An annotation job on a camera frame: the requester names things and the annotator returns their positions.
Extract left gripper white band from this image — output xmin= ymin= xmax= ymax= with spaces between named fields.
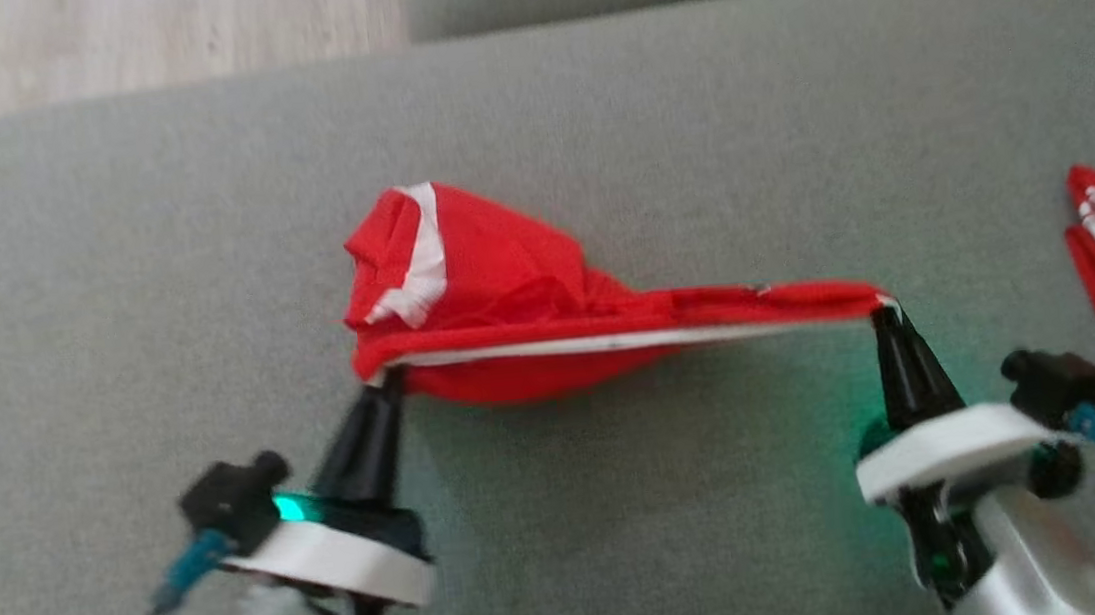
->
xmin=204 ymin=367 xmax=440 ymax=615

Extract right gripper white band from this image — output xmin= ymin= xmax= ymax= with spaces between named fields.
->
xmin=838 ymin=289 xmax=1095 ymax=615

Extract red shorts with white hem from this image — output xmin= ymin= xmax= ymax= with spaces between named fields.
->
xmin=331 ymin=138 xmax=903 ymax=421

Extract large grey sofa ottoman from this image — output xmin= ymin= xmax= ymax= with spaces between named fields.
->
xmin=0 ymin=0 xmax=1095 ymax=615

